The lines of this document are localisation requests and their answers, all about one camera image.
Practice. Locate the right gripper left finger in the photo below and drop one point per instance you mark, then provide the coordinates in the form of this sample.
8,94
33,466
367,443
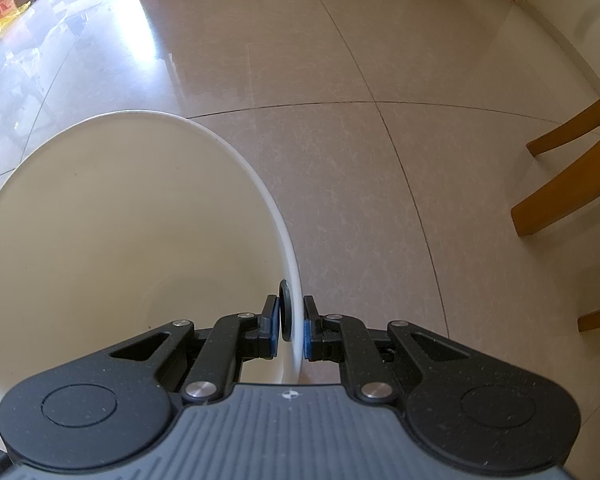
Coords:
221,350

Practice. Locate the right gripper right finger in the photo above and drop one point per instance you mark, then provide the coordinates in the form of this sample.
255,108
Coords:
359,352

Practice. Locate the white plastic trash bin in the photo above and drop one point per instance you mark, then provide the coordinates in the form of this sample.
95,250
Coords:
129,221

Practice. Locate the wooden chair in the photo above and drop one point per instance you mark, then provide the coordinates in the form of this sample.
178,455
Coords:
573,188

